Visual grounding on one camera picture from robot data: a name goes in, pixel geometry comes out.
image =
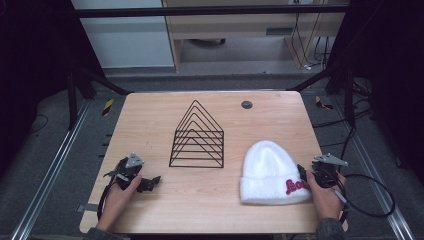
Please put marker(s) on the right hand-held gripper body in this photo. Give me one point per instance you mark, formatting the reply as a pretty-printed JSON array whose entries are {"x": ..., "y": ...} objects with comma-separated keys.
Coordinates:
[{"x": 326, "y": 171}]

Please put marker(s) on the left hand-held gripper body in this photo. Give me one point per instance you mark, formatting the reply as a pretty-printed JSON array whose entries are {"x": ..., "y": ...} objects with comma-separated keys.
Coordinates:
[{"x": 129, "y": 170}]

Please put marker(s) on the white knitted beanie hat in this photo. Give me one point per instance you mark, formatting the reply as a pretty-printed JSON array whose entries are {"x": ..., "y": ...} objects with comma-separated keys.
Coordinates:
[{"x": 270, "y": 173}]

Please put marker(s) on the person's right hand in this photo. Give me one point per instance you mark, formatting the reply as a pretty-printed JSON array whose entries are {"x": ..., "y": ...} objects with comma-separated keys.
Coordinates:
[{"x": 326, "y": 201}]

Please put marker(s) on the person's left hand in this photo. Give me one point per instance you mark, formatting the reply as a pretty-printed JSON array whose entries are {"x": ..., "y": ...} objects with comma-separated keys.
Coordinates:
[{"x": 116, "y": 203}]

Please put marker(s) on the yellow black striped tape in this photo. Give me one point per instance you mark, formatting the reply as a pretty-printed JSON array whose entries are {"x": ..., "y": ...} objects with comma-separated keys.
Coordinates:
[
  {"x": 322, "y": 103},
  {"x": 107, "y": 107}
]

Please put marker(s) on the black metal stand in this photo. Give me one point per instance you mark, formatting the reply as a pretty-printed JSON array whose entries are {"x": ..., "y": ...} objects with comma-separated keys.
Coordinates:
[
  {"x": 80, "y": 90},
  {"x": 343, "y": 86}
]

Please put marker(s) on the black curtain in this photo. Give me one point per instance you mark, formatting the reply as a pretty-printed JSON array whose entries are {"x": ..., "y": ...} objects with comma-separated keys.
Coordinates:
[
  {"x": 390, "y": 66},
  {"x": 30, "y": 66}
]

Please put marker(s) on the white cabinet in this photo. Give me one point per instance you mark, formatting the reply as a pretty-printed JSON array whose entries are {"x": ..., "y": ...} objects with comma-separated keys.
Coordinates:
[{"x": 126, "y": 40}]

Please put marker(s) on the light wooden desk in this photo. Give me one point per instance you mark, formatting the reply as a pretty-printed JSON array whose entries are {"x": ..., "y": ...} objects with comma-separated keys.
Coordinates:
[{"x": 233, "y": 28}]

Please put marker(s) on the aluminium floor rail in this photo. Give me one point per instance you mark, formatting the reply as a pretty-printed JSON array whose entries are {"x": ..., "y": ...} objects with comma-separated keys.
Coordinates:
[
  {"x": 376, "y": 180},
  {"x": 50, "y": 173}
]

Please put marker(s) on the grey metal bracket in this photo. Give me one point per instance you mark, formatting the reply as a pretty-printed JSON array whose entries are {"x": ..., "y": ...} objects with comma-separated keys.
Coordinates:
[{"x": 87, "y": 208}]

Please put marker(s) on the black horizontal frame bar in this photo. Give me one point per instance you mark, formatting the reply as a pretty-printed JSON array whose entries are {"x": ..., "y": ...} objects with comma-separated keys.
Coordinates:
[{"x": 200, "y": 11}]

